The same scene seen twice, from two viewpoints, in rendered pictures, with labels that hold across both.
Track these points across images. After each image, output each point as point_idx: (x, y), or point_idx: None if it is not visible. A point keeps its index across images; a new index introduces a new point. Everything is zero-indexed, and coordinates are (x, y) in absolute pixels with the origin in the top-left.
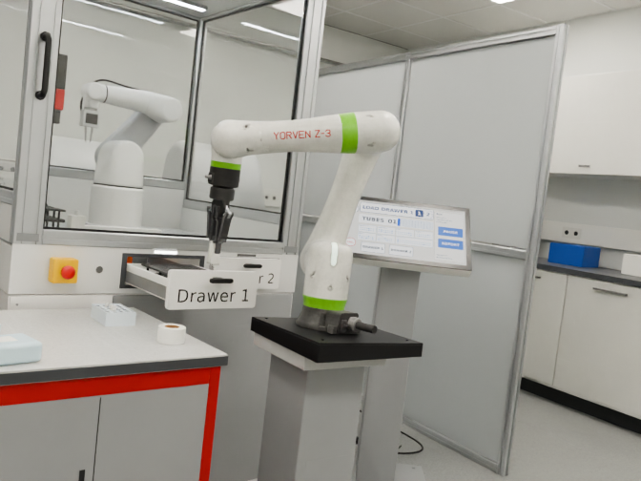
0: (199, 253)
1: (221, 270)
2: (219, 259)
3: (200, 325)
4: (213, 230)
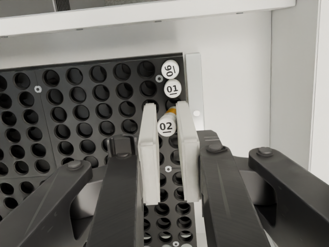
0: None
1: (314, 145)
2: (187, 108)
3: (5, 6)
4: (142, 244)
